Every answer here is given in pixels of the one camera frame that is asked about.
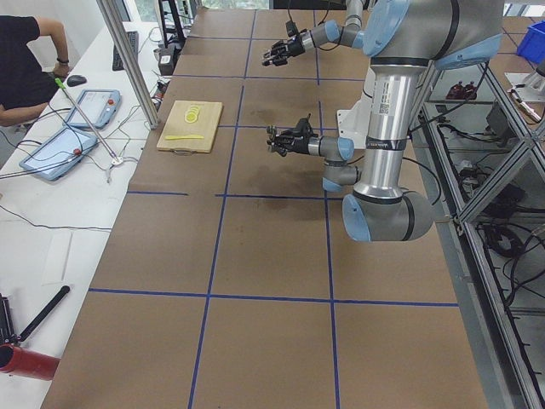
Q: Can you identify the red cylinder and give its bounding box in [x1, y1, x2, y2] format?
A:
[1, 343, 60, 381]

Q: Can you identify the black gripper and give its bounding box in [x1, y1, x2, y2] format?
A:
[261, 34, 307, 66]
[268, 131, 310, 157]

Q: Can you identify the front lemon slice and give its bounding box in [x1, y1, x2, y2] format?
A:
[184, 115, 198, 124]

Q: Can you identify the black computer mouse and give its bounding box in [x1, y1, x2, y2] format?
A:
[66, 75, 88, 87]

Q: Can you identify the seated man black shirt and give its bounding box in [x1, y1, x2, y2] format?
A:
[1, 15, 71, 127]

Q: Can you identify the yellow plastic knife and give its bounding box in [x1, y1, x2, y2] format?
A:
[164, 134, 204, 141]

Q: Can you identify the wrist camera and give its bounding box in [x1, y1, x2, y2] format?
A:
[285, 20, 307, 41]
[295, 114, 318, 139]

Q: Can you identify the far blue teach pendant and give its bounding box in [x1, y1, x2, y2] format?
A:
[66, 89, 121, 131]

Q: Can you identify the small glass measuring cup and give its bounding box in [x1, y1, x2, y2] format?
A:
[269, 43, 284, 55]

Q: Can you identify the blue plastic bin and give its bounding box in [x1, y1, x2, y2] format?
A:
[516, 20, 545, 64]

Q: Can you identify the blue teach pendant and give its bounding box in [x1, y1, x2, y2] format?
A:
[66, 89, 121, 131]
[20, 127, 98, 181]

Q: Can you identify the black keyboard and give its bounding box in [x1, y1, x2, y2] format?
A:
[112, 30, 141, 72]

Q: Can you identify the green handled reach stick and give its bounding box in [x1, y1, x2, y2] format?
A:
[55, 78, 123, 165]

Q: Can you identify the black handle tool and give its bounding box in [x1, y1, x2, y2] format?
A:
[17, 285, 71, 343]

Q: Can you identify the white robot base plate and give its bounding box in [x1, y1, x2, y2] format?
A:
[336, 65, 376, 149]

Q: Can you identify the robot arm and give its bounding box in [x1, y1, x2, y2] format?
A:
[263, 1, 503, 241]
[261, 1, 374, 66]

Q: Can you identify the wooden cutting board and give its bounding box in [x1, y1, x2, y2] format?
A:
[157, 101, 223, 153]

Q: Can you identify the near blue teach pendant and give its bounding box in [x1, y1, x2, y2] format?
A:
[20, 127, 98, 181]

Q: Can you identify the black box device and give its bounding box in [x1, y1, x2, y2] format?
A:
[158, 44, 176, 76]

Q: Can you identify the aluminium frame post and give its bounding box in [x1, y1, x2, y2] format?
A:
[96, 0, 158, 130]

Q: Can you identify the steel double jigger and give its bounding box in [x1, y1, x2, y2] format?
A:
[267, 125, 277, 152]

